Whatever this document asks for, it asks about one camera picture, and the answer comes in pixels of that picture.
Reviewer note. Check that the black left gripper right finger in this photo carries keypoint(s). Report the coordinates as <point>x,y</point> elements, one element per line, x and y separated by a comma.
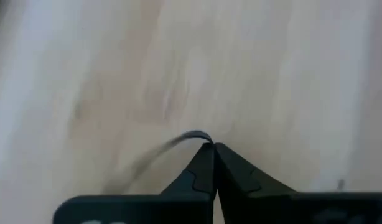
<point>237,177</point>

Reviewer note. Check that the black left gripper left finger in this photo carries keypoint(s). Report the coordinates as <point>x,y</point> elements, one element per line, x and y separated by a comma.
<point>203,174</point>

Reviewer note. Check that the black wavy rubber band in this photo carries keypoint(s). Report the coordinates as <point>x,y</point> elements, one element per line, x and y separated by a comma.
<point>195,134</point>

